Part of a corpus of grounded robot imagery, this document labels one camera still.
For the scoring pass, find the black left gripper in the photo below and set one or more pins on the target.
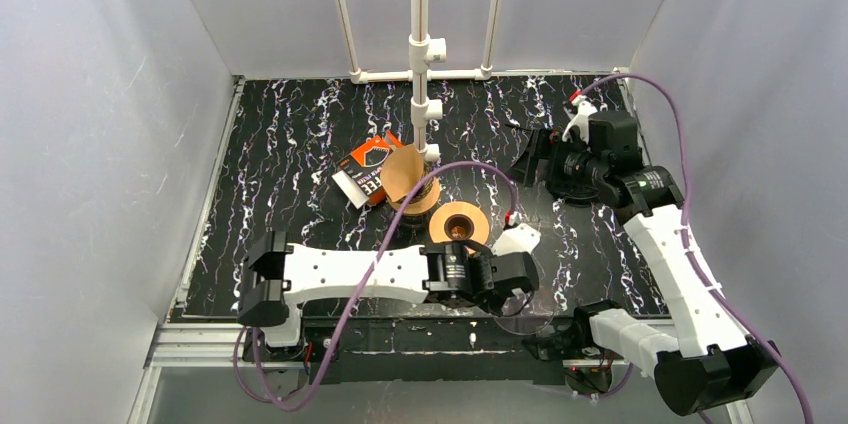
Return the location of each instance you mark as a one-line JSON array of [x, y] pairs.
[[506, 273]]

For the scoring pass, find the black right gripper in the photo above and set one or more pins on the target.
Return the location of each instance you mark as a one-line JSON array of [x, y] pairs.
[[542, 160]]

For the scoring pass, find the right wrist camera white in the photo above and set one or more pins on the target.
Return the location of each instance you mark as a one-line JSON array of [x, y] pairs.
[[577, 128]]

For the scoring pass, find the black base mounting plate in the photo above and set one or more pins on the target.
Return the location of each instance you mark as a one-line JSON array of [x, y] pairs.
[[464, 349]]

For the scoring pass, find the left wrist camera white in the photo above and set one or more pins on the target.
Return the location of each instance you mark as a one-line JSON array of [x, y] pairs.
[[522, 238]]

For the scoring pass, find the orange coffee filter box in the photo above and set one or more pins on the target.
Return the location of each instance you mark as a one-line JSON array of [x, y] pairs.
[[358, 173]]

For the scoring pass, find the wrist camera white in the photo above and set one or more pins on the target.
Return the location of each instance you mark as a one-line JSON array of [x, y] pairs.
[[522, 238], [577, 128]]

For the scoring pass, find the brown paper coffee filter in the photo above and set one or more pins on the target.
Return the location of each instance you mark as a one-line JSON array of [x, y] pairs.
[[401, 171]]

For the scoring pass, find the pink translucent plastic dripper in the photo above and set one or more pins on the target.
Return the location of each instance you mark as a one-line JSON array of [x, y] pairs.
[[526, 316]]

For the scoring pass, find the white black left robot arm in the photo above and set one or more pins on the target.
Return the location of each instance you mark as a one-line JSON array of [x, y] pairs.
[[280, 276]]

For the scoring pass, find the aluminium frame rail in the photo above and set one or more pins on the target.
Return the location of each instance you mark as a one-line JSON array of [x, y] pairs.
[[193, 345]]

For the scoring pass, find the white PVC pipe frame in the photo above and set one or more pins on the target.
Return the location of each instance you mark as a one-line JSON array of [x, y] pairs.
[[423, 51]]

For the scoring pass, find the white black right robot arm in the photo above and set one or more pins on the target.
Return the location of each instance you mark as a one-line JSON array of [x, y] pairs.
[[710, 360]]

